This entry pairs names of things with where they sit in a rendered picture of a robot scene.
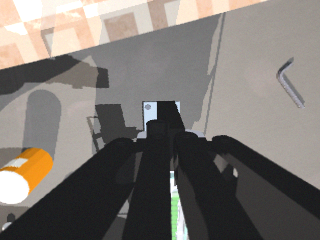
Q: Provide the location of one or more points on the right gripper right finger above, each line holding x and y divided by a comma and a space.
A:
279, 204

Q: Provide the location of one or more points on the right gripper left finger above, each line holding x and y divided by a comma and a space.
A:
85, 204

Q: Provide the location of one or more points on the grey l-shaped hex key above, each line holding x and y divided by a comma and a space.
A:
287, 87

